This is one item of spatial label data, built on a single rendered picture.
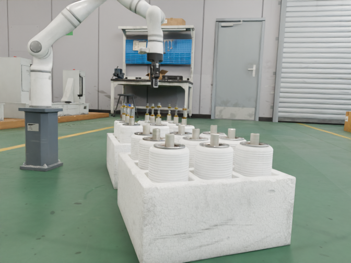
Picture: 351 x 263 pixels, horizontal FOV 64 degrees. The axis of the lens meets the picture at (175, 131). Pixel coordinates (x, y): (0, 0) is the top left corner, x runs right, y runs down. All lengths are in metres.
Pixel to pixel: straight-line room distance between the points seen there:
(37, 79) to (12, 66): 2.39
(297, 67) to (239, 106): 1.38
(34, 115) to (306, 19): 5.72
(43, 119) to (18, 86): 2.37
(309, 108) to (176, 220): 5.79
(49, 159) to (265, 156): 1.08
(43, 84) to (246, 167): 1.08
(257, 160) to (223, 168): 0.10
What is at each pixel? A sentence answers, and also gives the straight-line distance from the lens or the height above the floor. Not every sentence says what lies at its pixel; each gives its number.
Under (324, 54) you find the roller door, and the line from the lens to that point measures 6.42.
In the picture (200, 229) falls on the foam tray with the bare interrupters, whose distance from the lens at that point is 0.66.
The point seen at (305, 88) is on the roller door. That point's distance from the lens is 6.29.
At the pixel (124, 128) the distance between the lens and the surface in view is 1.16.
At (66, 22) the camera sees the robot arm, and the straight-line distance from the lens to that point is 1.48.
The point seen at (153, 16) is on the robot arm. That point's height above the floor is 0.72.
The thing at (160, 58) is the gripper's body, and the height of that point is 0.55.
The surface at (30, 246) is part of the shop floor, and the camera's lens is 0.80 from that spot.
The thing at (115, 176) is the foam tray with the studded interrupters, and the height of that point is 0.05.
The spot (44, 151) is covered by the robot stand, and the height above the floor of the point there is 0.10.
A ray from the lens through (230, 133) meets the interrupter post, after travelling 0.85.
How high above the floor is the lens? 0.36
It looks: 6 degrees down
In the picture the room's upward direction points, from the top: 2 degrees clockwise
